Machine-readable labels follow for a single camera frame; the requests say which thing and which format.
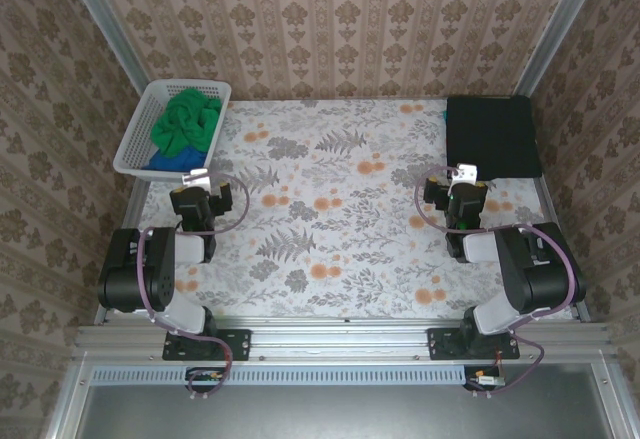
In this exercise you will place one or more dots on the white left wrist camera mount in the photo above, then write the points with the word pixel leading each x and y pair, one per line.
pixel 197 175

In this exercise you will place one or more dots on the aluminium front frame rail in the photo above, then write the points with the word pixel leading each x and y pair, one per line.
pixel 340 339

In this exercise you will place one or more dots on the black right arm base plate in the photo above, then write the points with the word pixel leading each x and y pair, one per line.
pixel 440 344

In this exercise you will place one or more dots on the aluminium table side rail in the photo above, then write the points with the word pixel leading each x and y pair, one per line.
pixel 546 199
pixel 135 204

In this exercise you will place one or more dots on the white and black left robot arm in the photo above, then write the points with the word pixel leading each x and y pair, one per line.
pixel 160 269

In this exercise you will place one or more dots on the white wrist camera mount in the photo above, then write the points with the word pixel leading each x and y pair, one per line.
pixel 197 175
pixel 467 173

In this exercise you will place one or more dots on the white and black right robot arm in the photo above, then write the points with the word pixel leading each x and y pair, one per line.
pixel 535 279

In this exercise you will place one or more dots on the grey metal sheet panel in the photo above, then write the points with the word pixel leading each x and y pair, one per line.
pixel 325 414

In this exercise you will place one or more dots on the black t-shirt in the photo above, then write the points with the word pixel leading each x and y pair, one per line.
pixel 490 134

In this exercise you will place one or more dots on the blue t-shirt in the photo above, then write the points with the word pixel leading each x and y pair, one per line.
pixel 175 159

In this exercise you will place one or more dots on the white floral tablecloth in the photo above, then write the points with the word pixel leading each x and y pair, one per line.
pixel 350 239

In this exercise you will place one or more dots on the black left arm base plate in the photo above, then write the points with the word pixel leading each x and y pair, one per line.
pixel 235 344

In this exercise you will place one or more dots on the aluminium corner post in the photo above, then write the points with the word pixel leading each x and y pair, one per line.
pixel 555 34
pixel 114 34

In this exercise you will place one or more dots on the white plastic lattice basket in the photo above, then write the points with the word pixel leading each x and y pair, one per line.
pixel 135 129

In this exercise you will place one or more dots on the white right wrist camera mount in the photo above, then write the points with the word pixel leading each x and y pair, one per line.
pixel 467 173

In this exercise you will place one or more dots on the green t-shirt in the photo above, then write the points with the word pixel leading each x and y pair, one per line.
pixel 180 124

